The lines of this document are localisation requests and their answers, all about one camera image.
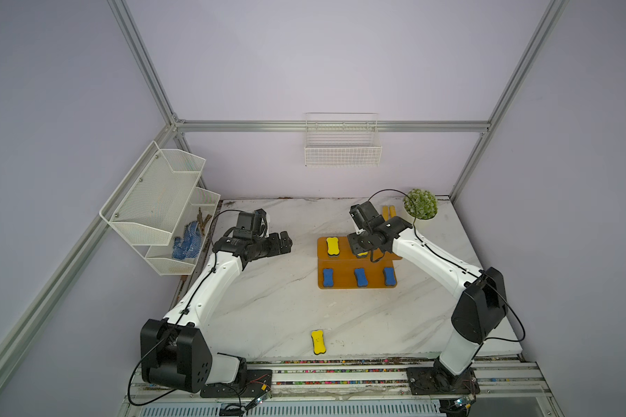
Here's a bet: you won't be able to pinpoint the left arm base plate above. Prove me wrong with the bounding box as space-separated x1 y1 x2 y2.
199 369 273 401

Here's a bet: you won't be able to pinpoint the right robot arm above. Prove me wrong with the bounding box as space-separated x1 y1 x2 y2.
348 217 508 378

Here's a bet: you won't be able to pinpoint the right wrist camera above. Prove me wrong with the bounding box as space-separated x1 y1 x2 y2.
350 201 384 233

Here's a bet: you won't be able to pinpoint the aluminium rail front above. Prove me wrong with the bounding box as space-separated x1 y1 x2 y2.
118 357 563 416

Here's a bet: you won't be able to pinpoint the yellow eraser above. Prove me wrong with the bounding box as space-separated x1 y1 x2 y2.
326 237 340 257

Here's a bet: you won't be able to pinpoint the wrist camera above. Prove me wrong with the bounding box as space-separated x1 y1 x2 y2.
350 201 384 233
235 208 269 236

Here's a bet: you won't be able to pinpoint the wooden clips in shelf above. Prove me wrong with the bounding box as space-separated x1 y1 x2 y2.
196 208 213 236

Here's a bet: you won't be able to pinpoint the blue eraser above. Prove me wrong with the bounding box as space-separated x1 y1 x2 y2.
323 269 334 288
354 269 369 288
384 267 398 288

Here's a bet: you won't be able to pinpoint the white wire wall basket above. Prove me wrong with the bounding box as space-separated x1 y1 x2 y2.
304 112 383 168

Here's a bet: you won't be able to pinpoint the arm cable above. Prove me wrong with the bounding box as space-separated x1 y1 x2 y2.
127 209 251 408
367 188 526 344

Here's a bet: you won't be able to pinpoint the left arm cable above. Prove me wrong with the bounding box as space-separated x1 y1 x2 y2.
127 209 251 408

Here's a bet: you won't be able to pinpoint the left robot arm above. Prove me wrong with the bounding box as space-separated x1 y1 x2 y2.
140 231 292 394

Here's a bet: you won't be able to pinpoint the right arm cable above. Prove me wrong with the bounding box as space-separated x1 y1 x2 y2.
367 188 526 344

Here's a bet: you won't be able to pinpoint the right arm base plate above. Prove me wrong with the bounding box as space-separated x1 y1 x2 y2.
406 368 480 395

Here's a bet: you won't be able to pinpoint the green artificial plant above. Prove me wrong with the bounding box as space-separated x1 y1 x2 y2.
403 189 438 220

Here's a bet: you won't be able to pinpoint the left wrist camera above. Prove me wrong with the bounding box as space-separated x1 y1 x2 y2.
235 208 269 236

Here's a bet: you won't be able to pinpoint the aluminium corner frame post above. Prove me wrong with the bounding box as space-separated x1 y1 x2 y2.
450 0 569 204

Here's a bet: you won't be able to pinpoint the blue item in shelf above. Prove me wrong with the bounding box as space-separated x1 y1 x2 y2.
172 221 202 261

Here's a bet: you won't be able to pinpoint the wooden two-tier shelf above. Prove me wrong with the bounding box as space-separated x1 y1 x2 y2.
316 236 401 290

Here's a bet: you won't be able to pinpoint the white mesh wall shelf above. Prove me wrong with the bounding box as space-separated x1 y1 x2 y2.
99 142 220 276

